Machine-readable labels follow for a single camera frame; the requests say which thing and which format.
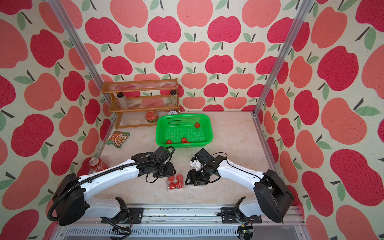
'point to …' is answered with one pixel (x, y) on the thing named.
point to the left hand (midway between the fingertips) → (174, 176)
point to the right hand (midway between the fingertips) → (190, 186)
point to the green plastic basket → (174, 127)
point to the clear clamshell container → (176, 182)
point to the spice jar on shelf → (174, 98)
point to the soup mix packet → (118, 138)
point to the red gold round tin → (151, 116)
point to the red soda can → (98, 164)
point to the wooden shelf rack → (137, 103)
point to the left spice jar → (122, 99)
